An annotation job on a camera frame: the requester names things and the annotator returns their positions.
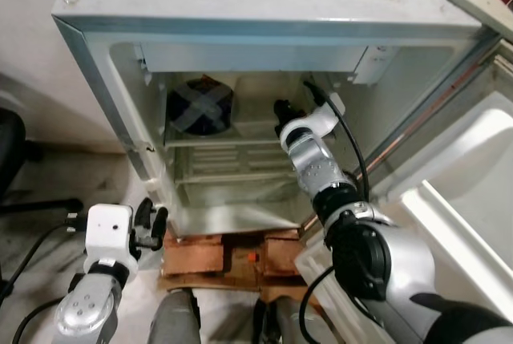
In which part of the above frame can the black office chair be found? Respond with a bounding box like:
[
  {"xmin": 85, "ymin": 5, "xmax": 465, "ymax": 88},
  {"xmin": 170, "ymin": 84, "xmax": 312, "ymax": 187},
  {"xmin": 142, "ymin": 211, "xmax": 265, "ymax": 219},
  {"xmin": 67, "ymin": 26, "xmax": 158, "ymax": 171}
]
[{"xmin": 0, "ymin": 107, "xmax": 85, "ymax": 217}]

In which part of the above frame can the brown cardboard sheet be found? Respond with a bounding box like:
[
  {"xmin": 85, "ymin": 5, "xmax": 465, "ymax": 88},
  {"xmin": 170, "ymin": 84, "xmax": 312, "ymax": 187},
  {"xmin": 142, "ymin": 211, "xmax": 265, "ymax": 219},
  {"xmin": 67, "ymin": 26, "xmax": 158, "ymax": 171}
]
[{"xmin": 158, "ymin": 272, "xmax": 321, "ymax": 293}]

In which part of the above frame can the red brick stack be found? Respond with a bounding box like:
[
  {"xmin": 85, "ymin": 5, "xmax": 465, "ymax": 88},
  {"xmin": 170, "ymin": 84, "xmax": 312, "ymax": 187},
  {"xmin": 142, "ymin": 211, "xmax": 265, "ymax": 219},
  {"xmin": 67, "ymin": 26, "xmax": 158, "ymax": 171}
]
[
  {"xmin": 261, "ymin": 230, "xmax": 309, "ymax": 277},
  {"xmin": 163, "ymin": 230, "xmax": 228, "ymax": 277}
]

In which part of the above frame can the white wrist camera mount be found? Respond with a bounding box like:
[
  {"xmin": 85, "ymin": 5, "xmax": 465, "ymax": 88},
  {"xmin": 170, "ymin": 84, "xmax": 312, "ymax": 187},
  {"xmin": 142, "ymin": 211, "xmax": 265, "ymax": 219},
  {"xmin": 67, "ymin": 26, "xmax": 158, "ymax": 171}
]
[
  {"xmin": 281, "ymin": 94, "xmax": 347, "ymax": 151},
  {"xmin": 84, "ymin": 204, "xmax": 135, "ymax": 274}
]

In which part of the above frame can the dark blue round container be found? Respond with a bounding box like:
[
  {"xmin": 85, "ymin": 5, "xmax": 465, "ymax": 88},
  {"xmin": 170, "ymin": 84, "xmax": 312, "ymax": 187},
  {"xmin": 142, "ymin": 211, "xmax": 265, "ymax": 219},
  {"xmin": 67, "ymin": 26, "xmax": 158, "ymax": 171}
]
[{"xmin": 166, "ymin": 76, "xmax": 236, "ymax": 137}]

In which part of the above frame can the grey right robot leg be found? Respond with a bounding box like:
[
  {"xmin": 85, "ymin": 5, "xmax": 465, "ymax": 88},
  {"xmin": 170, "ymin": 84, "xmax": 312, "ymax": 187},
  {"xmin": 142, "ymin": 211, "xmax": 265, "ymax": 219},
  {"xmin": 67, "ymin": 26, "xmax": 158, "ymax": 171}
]
[{"xmin": 255, "ymin": 296, "xmax": 321, "ymax": 344}]

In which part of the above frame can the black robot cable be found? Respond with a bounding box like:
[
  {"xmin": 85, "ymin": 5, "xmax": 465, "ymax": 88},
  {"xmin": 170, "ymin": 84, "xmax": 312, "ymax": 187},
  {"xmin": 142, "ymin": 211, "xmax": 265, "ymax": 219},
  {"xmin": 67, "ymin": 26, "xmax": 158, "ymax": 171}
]
[
  {"xmin": 298, "ymin": 264, "xmax": 341, "ymax": 344},
  {"xmin": 0, "ymin": 214, "xmax": 89, "ymax": 344},
  {"xmin": 303, "ymin": 79, "xmax": 371, "ymax": 204}
]

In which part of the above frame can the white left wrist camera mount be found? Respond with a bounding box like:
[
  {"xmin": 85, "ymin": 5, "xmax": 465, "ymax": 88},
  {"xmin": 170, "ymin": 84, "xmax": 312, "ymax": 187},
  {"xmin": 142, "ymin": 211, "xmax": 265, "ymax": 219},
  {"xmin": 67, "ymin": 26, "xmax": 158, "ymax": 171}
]
[{"xmin": 84, "ymin": 204, "xmax": 135, "ymax": 274}]

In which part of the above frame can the grey left robot leg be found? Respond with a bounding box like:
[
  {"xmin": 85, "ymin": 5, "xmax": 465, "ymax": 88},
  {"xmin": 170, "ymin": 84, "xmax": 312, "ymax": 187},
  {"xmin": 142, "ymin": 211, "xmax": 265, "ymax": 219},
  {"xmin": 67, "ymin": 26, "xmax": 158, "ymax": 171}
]
[{"xmin": 148, "ymin": 288, "xmax": 201, "ymax": 344}]

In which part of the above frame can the silver fridge door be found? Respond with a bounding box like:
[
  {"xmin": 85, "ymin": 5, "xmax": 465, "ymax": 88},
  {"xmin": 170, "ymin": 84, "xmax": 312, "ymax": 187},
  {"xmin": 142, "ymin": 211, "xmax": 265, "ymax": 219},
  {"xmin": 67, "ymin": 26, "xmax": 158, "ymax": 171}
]
[{"xmin": 295, "ymin": 0, "xmax": 513, "ymax": 344}]

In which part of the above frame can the white freezer compartment flap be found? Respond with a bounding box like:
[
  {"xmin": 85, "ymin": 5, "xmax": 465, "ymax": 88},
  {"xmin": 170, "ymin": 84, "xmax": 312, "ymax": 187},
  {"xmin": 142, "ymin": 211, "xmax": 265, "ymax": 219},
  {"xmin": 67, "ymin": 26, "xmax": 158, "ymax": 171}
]
[{"xmin": 140, "ymin": 42, "xmax": 371, "ymax": 75}]

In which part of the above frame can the grey robot leg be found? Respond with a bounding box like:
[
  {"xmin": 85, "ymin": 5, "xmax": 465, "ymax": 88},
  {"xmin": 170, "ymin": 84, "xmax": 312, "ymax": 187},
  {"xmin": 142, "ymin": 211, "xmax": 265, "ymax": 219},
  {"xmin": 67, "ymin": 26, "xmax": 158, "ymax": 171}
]
[
  {"xmin": 148, "ymin": 288, "xmax": 201, "ymax": 344},
  {"xmin": 255, "ymin": 296, "xmax": 321, "ymax": 344}
]

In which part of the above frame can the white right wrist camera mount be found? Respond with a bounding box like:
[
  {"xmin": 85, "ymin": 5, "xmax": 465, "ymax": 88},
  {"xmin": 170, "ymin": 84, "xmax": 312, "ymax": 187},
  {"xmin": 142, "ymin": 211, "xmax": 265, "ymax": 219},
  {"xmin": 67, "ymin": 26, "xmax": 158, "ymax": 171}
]
[{"xmin": 281, "ymin": 94, "xmax": 347, "ymax": 151}]

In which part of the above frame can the white fridge shelf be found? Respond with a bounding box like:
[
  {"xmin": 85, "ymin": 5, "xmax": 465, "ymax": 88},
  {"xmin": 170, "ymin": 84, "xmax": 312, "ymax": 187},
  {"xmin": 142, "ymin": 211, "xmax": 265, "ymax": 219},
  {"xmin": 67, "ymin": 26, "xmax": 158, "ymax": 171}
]
[
  {"xmin": 172, "ymin": 148, "xmax": 309, "ymax": 204},
  {"xmin": 164, "ymin": 134, "xmax": 293, "ymax": 149}
]

